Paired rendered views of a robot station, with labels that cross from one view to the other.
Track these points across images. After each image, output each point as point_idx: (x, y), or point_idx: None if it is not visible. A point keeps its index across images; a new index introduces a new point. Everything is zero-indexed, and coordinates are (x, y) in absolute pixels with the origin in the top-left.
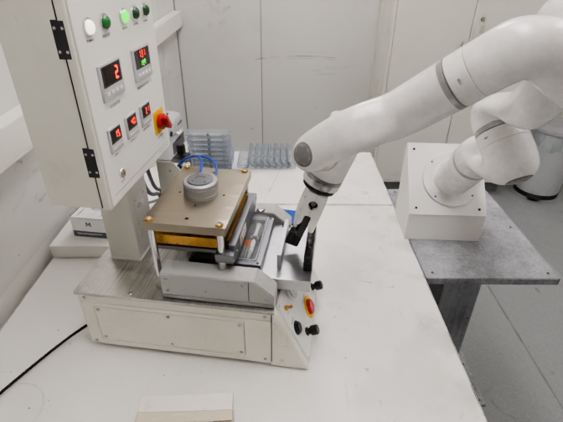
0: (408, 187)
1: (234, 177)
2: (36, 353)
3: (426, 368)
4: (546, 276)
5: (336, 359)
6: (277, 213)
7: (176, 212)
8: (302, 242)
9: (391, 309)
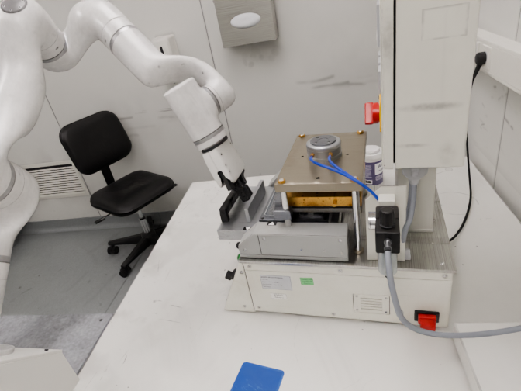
0: (29, 356)
1: (293, 173)
2: (474, 230)
3: (180, 240)
4: (1, 317)
5: (236, 241)
6: (253, 226)
7: (340, 139)
8: (237, 213)
9: (172, 278)
